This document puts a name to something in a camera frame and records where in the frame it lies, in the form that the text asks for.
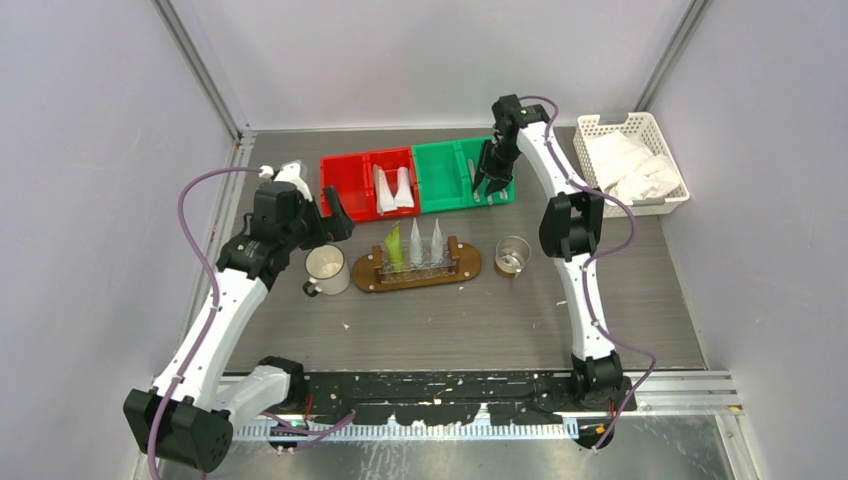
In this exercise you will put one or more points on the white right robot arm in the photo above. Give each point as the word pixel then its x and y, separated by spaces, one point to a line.
pixel 569 234

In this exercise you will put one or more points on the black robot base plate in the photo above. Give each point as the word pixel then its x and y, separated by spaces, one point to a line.
pixel 443 398

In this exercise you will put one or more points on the green plastic bin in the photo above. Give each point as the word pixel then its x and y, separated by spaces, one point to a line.
pixel 469 151
pixel 441 180

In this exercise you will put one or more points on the white crumpled cloth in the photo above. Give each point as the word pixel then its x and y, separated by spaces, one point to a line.
pixel 628 170

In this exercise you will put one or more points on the grey toothpaste tube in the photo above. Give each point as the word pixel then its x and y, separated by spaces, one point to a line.
pixel 437 249

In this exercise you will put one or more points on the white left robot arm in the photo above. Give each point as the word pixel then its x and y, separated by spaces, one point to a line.
pixel 184 417

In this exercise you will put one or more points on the white toothpaste tube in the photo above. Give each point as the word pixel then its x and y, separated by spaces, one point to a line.
pixel 415 242
pixel 404 198
pixel 385 201

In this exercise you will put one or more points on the red plastic bin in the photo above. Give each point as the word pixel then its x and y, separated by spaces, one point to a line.
pixel 390 160
pixel 350 175

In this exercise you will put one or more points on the white enamel mug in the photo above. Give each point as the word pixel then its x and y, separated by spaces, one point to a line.
pixel 328 271

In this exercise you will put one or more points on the shiny metal cup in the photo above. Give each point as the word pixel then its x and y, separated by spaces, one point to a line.
pixel 512 254

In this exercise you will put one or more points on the brown oval wooden tray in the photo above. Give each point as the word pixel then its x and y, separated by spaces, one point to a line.
pixel 369 272

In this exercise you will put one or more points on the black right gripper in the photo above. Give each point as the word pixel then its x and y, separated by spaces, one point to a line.
pixel 499 176

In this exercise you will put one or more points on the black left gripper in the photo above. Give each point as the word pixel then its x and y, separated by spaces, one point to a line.
pixel 337 226

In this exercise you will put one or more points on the clear acrylic wooden rack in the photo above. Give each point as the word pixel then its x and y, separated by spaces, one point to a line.
pixel 378 261

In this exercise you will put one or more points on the white perforated plastic basket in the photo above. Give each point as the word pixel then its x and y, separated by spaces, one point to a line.
pixel 641 126

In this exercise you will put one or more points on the lime green toothpaste tube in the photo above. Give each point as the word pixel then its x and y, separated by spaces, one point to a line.
pixel 394 249

